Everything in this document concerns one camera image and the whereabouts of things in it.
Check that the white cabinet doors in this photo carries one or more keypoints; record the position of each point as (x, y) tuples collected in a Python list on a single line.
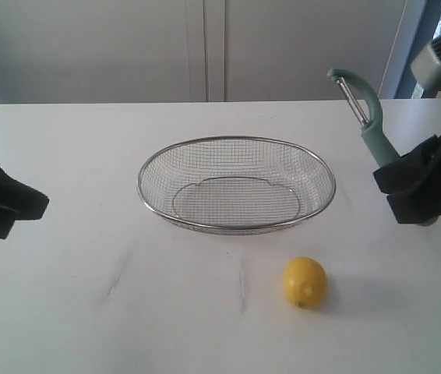
[(186, 51)]

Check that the window with dark frame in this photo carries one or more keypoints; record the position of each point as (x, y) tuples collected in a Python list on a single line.
[(429, 28)]

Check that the yellow lemon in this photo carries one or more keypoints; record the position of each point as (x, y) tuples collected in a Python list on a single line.
[(304, 282)]

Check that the oval wire mesh basket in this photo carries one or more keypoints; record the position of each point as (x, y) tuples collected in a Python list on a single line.
[(235, 185)]

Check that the teal handled peeler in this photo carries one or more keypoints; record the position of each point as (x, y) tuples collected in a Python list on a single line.
[(364, 101)]

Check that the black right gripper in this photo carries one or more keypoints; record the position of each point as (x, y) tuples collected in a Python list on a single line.
[(419, 204)]

